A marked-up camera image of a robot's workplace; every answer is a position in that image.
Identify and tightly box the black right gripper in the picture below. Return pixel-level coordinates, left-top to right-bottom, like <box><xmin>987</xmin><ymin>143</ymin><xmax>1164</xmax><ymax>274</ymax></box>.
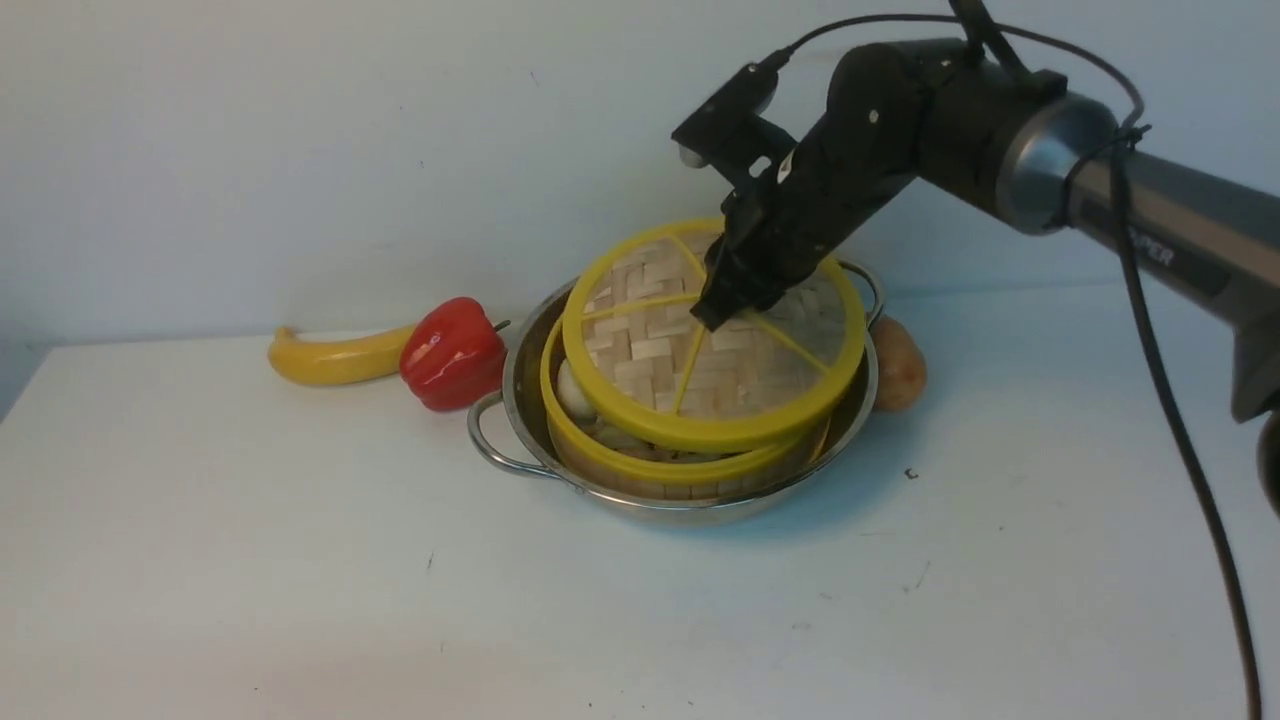
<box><xmin>690</xmin><ymin>95</ymin><xmax>916</xmax><ymax>332</ymax></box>

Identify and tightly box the yellow-rimmed bamboo steamer lid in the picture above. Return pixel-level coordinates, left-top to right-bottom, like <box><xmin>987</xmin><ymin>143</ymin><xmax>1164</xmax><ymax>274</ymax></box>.
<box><xmin>561</xmin><ymin>218</ymin><xmax>867</xmax><ymax>454</ymax></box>

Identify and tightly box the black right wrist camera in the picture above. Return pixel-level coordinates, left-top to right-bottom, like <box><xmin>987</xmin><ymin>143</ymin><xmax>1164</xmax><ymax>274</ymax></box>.
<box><xmin>671</xmin><ymin>59</ymin><xmax>796</xmax><ymax>193</ymax></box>

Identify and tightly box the red bell pepper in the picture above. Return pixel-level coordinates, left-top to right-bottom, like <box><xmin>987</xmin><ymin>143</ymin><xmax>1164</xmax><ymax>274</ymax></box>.
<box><xmin>399</xmin><ymin>297</ymin><xmax>507</xmax><ymax>413</ymax></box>

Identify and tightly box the brown potato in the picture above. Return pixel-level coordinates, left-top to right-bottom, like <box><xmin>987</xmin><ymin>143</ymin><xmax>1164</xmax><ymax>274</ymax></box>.
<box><xmin>870</xmin><ymin>315</ymin><xmax>928</xmax><ymax>413</ymax></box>

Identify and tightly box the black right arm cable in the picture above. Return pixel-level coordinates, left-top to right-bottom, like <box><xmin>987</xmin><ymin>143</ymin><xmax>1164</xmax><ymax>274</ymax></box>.
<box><xmin>760</xmin><ymin>0</ymin><xmax>1263</xmax><ymax>720</ymax></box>

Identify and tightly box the stainless steel pot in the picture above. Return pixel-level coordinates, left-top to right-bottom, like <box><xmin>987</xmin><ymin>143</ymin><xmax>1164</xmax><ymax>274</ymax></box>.
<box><xmin>467</xmin><ymin>277</ymin><xmax>881</xmax><ymax>528</ymax></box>

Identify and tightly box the yellow banana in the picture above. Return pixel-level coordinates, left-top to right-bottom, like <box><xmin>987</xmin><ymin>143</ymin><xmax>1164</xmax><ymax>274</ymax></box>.
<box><xmin>266</xmin><ymin>325</ymin><xmax>415</xmax><ymax>387</ymax></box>

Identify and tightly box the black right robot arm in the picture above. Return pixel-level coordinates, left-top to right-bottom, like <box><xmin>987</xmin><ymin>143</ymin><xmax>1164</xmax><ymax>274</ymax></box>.
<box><xmin>672</xmin><ymin>38</ymin><xmax>1279</xmax><ymax>502</ymax></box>

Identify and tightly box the yellow-rimmed bamboo steamer basket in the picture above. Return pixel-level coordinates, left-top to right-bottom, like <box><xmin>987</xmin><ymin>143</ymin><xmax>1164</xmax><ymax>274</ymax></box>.
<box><xmin>539</xmin><ymin>322</ymin><xmax>829</xmax><ymax>501</ymax></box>

